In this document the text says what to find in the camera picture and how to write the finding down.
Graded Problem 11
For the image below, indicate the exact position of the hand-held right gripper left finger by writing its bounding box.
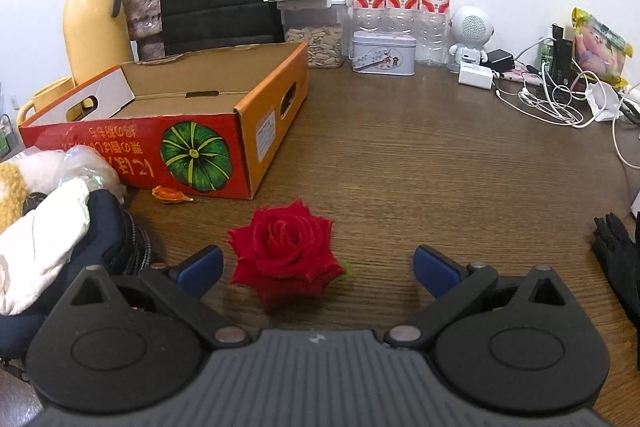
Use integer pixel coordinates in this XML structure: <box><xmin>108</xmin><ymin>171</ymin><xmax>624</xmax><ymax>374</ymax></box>
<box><xmin>52</xmin><ymin>244</ymin><xmax>253</xmax><ymax>351</ymax></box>

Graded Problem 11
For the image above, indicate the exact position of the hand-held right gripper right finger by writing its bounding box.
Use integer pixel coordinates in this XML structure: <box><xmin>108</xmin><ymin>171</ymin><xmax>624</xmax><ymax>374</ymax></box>
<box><xmin>384</xmin><ymin>244</ymin><xmax>586</xmax><ymax>351</ymax></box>

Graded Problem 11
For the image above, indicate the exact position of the black braided cable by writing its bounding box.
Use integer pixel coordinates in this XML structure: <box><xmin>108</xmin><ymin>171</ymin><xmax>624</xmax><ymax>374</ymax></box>
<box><xmin>112</xmin><ymin>212</ymin><xmax>166</xmax><ymax>275</ymax></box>

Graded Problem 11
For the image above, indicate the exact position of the red artificial rose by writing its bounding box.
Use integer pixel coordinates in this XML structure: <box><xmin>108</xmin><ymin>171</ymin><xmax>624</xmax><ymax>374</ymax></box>
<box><xmin>227</xmin><ymin>199</ymin><xmax>353</xmax><ymax>315</ymax></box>

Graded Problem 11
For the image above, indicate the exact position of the orange red cardboard box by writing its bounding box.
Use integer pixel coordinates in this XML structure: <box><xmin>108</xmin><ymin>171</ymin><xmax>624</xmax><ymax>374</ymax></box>
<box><xmin>19</xmin><ymin>42</ymin><xmax>309</xmax><ymax>200</ymax></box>

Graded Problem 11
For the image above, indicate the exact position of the small orange dried flower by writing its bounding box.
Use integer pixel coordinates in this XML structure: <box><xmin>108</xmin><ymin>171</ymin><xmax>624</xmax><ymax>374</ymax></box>
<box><xmin>152</xmin><ymin>185</ymin><xmax>195</xmax><ymax>206</ymax></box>

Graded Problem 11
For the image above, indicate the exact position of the navy blue pouch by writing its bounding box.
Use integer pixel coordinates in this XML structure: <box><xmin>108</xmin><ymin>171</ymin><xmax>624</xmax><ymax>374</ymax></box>
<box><xmin>0</xmin><ymin>189</ymin><xmax>151</xmax><ymax>363</ymax></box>

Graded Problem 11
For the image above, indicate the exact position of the iridescent plastic wrap ball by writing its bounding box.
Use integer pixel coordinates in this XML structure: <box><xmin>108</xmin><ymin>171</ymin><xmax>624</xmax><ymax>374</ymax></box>
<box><xmin>55</xmin><ymin>145</ymin><xmax>126</xmax><ymax>202</ymax></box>

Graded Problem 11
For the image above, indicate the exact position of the white cloth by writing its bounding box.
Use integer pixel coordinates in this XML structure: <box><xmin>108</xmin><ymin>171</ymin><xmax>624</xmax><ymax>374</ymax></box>
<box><xmin>0</xmin><ymin>179</ymin><xmax>92</xmax><ymax>315</ymax></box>

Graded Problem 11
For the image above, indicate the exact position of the black glove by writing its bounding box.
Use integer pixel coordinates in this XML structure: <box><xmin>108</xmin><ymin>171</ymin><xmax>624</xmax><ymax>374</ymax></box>
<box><xmin>591</xmin><ymin>213</ymin><xmax>640</xmax><ymax>328</ymax></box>

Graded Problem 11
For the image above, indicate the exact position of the white charger block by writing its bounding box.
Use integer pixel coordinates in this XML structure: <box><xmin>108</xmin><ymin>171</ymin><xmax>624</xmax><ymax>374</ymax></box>
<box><xmin>458</xmin><ymin>61</ymin><xmax>496</xmax><ymax>90</ymax></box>

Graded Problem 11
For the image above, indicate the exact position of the yellow plush toy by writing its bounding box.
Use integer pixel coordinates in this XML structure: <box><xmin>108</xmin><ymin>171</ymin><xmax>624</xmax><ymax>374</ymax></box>
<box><xmin>0</xmin><ymin>150</ymin><xmax>66</xmax><ymax>233</ymax></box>

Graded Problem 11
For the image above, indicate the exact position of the black power adapter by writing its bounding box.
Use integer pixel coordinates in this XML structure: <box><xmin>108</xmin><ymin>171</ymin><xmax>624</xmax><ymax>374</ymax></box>
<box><xmin>486</xmin><ymin>49</ymin><xmax>515</xmax><ymax>72</ymax></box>

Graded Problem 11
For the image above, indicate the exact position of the yellow ceramic mug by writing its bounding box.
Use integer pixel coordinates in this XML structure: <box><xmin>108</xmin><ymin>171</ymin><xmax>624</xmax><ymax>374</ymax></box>
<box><xmin>16</xmin><ymin>77</ymin><xmax>84</xmax><ymax>128</ymax></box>

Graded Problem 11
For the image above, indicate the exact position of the printed tin box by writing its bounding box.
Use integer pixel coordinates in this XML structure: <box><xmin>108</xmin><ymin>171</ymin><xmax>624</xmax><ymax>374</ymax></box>
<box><xmin>350</xmin><ymin>29</ymin><xmax>417</xmax><ymax>74</ymax></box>

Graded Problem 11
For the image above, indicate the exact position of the crumpled white paper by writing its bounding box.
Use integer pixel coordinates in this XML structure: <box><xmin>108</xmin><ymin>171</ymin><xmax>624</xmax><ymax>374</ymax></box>
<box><xmin>585</xmin><ymin>82</ymin><xmax>624</xmax><ymax>122</ymax></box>

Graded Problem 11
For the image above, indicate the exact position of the white robot-shaped speaker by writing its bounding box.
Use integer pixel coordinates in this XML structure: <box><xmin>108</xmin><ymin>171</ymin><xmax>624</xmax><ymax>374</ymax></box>
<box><xmin>447</xmin><ymin>5</ymin><xmax>497</xmax><ymax>72</ymax></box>

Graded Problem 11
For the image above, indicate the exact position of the black upright device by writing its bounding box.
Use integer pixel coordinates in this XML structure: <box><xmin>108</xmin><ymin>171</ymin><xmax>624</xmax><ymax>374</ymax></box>
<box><xmin>550</xmin><ymin>24</ymin><xmax>577</xmax><ymax>104</ymax></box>

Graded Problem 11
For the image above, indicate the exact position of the clear container of seeds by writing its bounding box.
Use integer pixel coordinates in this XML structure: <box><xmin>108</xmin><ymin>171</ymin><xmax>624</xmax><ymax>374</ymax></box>
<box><xmin>277</xmin><ymin>0</ymin><xmax>353</xmax><ymax>68</ymax></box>

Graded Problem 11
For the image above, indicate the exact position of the yellow thermos jug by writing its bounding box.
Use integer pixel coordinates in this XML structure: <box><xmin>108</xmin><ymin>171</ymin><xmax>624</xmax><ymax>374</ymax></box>
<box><xmin>62</xmin><ymin>0</ymin><xmax>134</xmax><ymax>88</ymax></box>

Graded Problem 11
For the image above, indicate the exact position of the pink mottled vase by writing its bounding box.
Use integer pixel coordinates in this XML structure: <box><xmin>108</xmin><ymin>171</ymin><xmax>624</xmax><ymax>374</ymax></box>
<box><xmin>121</xmin><ymin>0</ymin><xmax>166</xmax><ymax>60</ymax></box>

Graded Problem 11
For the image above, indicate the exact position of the yellow snack packet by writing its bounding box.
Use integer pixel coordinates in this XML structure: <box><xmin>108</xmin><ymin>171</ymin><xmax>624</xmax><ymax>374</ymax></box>
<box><xmin>571</xmin><ymin>7</ymin><xmax>629</xmax><ymax>88</ymax></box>

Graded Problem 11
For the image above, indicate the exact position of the white cable tangle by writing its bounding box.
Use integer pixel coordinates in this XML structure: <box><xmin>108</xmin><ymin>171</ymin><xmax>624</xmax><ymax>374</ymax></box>
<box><xmin>496</xmin><ymin>34</ymin><xmax>640</xmax><ymax>168</ymax></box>

